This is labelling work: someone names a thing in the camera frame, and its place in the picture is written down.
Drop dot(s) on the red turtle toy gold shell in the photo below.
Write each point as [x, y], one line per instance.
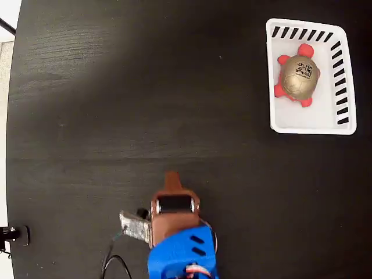
[298, 77]

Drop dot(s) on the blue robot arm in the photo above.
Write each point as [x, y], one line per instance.
[180, 253]

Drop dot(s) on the white plastic basket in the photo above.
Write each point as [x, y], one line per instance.
[305, 119]

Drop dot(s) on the black table clamp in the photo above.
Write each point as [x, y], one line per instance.
[20, 234]

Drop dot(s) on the black metal rod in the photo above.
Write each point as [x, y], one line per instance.
[7, 26]

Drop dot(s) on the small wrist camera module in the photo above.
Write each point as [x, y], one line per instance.
[135, 225]

